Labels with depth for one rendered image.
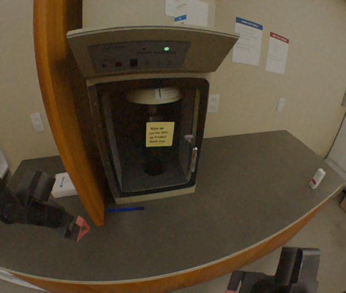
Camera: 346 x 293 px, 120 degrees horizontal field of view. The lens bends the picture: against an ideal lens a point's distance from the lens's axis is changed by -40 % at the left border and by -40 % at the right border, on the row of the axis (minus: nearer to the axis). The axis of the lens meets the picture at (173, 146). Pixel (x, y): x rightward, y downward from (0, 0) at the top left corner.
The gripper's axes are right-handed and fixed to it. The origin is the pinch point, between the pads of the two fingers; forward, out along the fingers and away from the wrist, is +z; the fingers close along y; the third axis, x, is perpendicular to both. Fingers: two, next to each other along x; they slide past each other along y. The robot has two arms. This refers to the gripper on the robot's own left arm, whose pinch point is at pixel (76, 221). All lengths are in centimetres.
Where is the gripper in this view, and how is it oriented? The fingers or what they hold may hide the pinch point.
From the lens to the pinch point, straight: 53.9
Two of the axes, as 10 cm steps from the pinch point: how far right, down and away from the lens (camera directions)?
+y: -9.5, -1.9, 2.4
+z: 1.3, 4.7, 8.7
